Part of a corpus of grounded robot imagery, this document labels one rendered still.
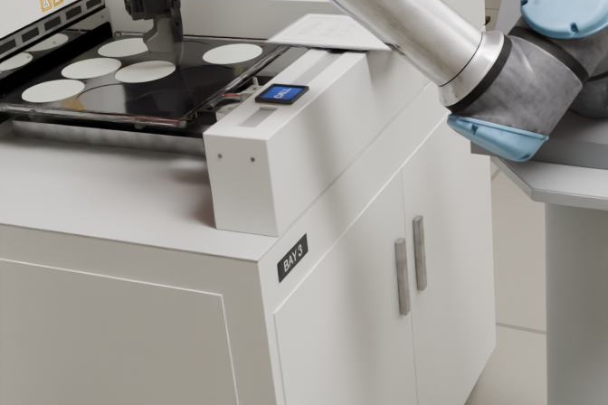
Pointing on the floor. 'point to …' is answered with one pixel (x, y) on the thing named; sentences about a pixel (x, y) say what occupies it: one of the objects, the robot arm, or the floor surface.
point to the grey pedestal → (572, 275)
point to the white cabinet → (274, 296)
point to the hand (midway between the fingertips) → (179, 57)
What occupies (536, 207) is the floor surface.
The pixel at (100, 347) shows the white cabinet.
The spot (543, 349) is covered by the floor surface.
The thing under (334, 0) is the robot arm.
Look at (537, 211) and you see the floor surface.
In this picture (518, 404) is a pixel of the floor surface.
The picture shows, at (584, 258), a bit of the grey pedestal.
